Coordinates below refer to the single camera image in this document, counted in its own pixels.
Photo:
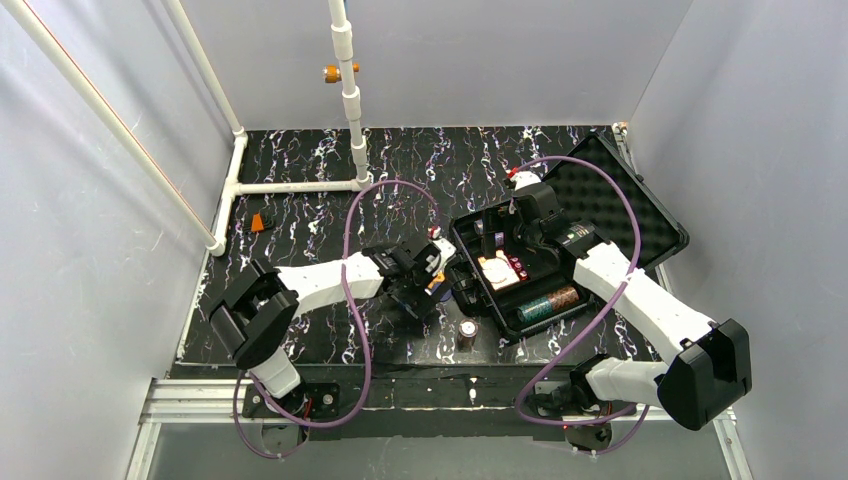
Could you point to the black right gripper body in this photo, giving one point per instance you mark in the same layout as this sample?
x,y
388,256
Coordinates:
x,y
502,234

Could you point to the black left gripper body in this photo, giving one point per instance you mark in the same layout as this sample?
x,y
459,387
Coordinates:
x,y
416,291

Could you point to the blue playing card deck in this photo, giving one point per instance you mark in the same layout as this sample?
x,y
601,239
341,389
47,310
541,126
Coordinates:
x,y
439,287

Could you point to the black poker set case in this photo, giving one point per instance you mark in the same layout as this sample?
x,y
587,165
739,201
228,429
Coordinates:
x,y
517,260

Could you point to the orange black 100 chip stack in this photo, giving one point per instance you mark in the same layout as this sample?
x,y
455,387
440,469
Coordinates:
x,y
467,332

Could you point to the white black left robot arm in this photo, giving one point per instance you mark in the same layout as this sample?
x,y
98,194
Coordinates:
x,y
253,314

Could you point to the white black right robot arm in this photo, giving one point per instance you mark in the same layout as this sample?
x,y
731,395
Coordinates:
x,y
704,365

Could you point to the orange hex key set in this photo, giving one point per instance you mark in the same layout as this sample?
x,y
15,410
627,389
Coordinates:
x,y
261,222

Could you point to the red playing card deck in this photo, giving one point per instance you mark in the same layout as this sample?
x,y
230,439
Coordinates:
x,y
499,271

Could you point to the teal poker chip stack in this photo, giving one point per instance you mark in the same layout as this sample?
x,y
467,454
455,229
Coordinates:
x,y
548,305

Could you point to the orange knob on pole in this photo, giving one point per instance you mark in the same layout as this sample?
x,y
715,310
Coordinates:
x,y
333,74

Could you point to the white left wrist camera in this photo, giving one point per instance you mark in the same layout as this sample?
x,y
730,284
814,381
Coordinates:
x,y
445,250

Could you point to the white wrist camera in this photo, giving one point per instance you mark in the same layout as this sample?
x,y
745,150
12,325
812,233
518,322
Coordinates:
x,y
518,179
445,250

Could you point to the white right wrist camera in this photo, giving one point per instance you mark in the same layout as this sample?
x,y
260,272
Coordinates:
x,y
518,179

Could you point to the white pvc pipe frame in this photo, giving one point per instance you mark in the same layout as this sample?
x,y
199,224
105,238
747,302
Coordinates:
x,y
151,99

